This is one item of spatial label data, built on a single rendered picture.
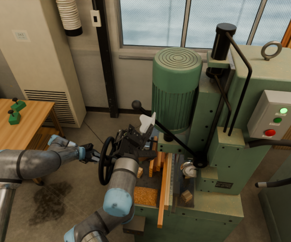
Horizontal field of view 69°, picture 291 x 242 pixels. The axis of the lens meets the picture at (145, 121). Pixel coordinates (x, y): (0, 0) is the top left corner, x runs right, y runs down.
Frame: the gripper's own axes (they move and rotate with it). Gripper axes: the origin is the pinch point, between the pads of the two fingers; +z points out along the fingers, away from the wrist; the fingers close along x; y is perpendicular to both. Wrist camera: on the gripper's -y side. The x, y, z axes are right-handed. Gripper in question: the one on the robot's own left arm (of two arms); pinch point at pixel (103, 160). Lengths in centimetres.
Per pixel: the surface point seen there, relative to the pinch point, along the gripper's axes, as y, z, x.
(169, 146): -50, 18, 10
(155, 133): -32.5, 18.6, -11.4
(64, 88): 44, -52, -86
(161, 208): -40, 23, 36
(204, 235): -12, 72, 28
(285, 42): -97, 94, -112
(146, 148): -36.1, 12.7, 5.2
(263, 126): -93, 27, 23
